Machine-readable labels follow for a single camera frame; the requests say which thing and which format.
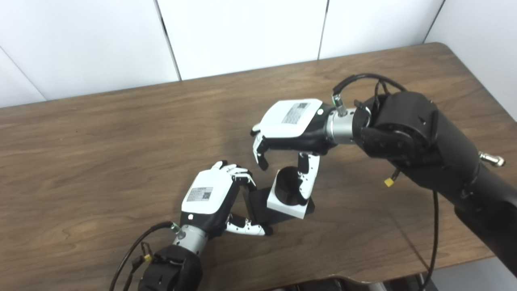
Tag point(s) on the black peg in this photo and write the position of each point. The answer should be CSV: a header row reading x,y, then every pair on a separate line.
x,y
288,184

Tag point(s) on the dark robot torso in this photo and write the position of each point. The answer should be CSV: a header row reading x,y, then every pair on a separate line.
x,y
347,285

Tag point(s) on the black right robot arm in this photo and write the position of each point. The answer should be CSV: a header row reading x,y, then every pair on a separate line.
x,y
424,137

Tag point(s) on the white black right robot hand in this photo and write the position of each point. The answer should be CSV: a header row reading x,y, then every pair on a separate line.
x,y
288,119

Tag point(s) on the yellow connector on right arm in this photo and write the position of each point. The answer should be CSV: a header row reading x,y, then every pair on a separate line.
x,y
389,182

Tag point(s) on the yellow connector on left arm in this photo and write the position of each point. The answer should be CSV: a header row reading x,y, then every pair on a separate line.
x,y
148,258

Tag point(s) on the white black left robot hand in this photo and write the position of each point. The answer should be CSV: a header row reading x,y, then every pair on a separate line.
x,y
208,194

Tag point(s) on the white square piece with hole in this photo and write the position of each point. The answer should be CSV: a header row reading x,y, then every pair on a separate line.
x,y
282,207

